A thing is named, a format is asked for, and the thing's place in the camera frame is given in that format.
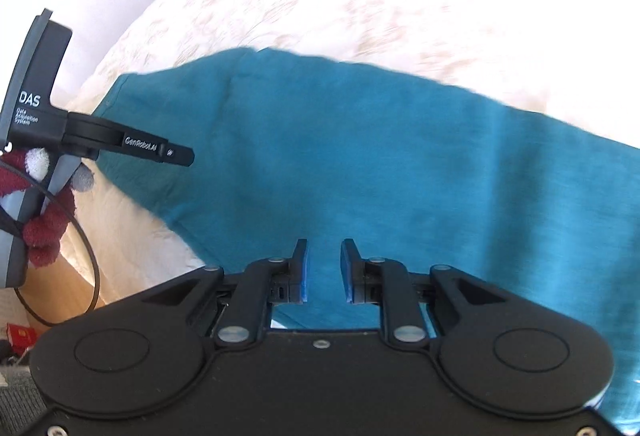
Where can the red box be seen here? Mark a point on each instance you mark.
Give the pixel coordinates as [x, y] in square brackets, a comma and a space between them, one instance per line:
[21, 337]

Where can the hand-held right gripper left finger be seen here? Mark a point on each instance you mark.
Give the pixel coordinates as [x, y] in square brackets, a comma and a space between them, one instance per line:
[302, 273]

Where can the grey cloth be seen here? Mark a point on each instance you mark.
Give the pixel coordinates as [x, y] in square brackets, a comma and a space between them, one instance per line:
[20, 388]

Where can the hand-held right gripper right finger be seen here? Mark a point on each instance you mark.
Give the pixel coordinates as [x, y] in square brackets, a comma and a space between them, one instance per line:
[346, 273]

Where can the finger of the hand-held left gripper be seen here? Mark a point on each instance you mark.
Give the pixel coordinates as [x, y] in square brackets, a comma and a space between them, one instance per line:
[150, 145]

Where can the teal pants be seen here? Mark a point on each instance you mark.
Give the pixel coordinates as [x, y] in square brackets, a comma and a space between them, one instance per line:
[380, 156]

